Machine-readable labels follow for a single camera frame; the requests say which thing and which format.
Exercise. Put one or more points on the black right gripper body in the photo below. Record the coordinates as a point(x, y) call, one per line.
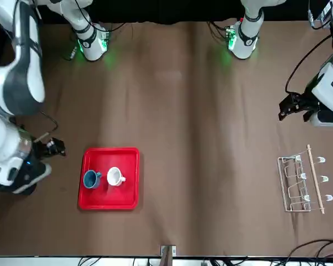
point(41, 152)

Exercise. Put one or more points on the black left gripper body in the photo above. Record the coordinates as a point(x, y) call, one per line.
point(309, 101)

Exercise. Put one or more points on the blue cup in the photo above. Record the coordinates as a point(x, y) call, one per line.
point(90, 180)

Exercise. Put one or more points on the white cup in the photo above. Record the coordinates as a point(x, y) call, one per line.
point(115, 177)

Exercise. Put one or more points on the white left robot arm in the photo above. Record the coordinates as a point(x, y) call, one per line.
point(248, 38)

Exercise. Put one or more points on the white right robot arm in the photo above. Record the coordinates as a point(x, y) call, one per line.
point(16, 83)

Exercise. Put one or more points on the red plastic tray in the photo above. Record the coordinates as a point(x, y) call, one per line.
point(108, 199)

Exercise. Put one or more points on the black ribbed vase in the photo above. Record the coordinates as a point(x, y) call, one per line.
point(25, 191)

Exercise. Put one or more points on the aluminium camera post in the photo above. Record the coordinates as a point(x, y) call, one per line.
point(167, 255)

